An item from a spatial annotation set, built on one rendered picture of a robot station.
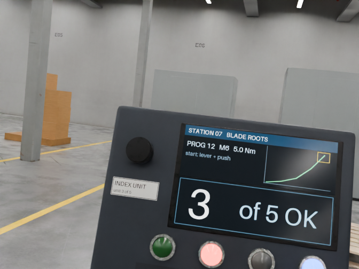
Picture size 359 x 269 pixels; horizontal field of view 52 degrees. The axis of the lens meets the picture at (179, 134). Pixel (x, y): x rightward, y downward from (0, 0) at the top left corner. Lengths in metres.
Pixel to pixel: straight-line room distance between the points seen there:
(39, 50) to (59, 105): 2.31
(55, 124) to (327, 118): 5.58
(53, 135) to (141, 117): 8.22
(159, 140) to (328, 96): 6.09
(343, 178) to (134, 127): 0.22
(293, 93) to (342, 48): 7.15
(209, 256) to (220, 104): 7.63
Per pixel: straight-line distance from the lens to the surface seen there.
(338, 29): 13.48
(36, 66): 6.55
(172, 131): 0.40
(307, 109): 6.41
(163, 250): 0.39
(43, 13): 6.63
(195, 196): 0.39
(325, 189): 0.41
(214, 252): 0.38
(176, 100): 8.16
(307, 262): 0.40
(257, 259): 0.39
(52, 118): 8.65
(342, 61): 13.34
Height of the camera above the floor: 1.26
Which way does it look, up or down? 5 degrees down
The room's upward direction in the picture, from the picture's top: 6 degrees clockwise
